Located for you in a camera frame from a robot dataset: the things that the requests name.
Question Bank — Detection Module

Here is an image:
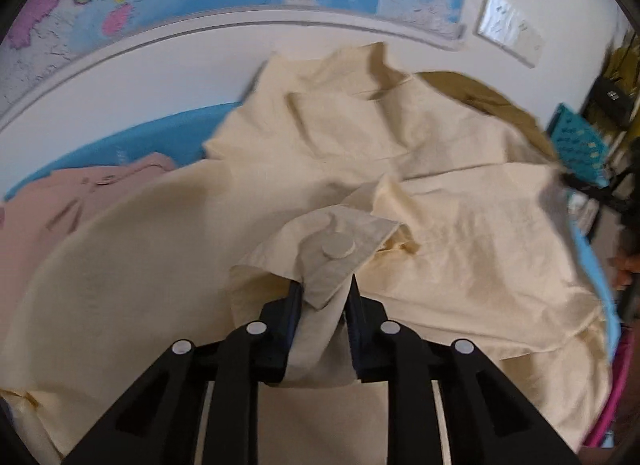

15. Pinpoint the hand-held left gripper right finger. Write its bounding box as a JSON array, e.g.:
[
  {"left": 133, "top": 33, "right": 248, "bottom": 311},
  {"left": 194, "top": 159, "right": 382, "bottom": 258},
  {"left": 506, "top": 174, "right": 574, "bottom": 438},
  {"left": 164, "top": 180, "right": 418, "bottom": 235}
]
[{"left": 342, "top": 274, "right": 581, "bottom": 465}]

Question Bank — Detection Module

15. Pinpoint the black metal rack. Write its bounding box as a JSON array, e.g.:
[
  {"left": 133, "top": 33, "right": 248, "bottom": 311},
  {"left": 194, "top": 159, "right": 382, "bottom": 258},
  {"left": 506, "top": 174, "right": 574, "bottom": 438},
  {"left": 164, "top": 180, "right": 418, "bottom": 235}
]
[{"left": 562, "top": 70, "right": 640, "bottom": 246}]

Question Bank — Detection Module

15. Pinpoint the magenta cloth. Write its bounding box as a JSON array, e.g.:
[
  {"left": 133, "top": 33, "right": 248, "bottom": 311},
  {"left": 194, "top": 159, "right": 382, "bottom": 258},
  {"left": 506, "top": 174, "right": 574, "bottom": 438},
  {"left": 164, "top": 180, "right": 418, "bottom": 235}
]
[{"left": 582, "top": 335, "right": 632, "bottom": 448}]

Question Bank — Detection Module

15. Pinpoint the cream button shirt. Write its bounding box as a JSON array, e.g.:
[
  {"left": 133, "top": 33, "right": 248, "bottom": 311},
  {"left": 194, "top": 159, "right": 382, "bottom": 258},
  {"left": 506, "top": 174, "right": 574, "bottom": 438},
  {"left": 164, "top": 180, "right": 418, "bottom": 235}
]
[{"left": 0, "top": 42, "right": 621, "bottom": 465}]

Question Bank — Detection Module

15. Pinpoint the blue bed sheet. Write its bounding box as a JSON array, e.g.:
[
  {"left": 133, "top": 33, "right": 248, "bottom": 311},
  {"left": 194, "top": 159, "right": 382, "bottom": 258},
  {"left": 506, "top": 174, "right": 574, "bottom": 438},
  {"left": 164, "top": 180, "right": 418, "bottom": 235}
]
[{"left": 2, "top": 102, "right": 623, "bottom": 366}]

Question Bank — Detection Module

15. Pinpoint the olive brown garment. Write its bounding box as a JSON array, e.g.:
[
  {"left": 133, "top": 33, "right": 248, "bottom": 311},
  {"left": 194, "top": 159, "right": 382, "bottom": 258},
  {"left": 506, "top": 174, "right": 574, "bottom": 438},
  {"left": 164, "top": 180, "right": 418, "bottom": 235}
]
[{"left": 415, "top": 71, "right": 561, "bottom": 166}]

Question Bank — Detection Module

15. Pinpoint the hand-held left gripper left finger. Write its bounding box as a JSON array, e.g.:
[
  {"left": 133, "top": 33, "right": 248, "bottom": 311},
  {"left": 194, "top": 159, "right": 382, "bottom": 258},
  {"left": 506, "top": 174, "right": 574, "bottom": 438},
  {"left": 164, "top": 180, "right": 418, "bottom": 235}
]
[{"left": 62, "top": 281, "right": 304, "bottom": 465}]

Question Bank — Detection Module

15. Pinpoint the teal plastic basket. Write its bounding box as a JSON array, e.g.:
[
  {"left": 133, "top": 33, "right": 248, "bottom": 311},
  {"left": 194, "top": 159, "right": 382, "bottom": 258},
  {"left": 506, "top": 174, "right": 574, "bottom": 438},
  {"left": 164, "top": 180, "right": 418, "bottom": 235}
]
[{"left": 547, "top": 102, "right": 611, "bottom": 186}]

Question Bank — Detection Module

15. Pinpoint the person's right hand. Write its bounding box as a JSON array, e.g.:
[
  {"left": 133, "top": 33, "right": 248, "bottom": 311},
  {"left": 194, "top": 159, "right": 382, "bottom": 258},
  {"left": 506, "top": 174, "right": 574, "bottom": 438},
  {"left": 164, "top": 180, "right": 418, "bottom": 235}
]
[{"left": 607, "top": 254, "right": 640, "bottom": 292}]

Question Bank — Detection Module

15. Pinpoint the pink garment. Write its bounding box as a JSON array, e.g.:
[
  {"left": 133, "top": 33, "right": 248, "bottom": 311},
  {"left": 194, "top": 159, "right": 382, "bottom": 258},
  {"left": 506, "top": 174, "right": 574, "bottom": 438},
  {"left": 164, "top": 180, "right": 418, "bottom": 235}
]
[{"left": 0, "top": 152, "right": 176, "bottom": 341}]

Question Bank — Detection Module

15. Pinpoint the white wall plate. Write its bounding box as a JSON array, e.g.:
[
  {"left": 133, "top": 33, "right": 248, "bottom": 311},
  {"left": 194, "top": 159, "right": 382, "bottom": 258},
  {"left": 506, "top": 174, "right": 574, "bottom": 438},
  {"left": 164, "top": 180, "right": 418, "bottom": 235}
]
[{"left": 475, "top": 0, "right": 543, "bottom": 68}]

